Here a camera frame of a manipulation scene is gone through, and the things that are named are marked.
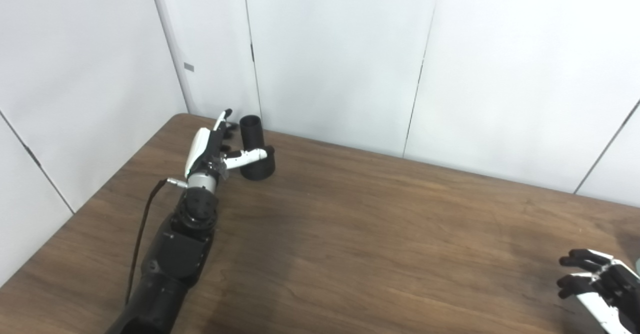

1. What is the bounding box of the left black-white robot hand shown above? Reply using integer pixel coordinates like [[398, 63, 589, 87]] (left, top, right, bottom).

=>
[[184, 108, 276, 180]]

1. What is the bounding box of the right black-white robot hand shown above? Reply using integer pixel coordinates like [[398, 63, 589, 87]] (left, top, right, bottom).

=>
[[556, 248, 640, 334]]

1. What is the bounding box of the black flared nozzle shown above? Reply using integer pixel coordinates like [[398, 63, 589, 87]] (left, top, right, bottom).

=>
[[239, 115, 276, 181]]

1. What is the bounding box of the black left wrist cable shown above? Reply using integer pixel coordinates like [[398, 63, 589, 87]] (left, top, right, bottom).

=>
[[125, 177, 188, 305]]

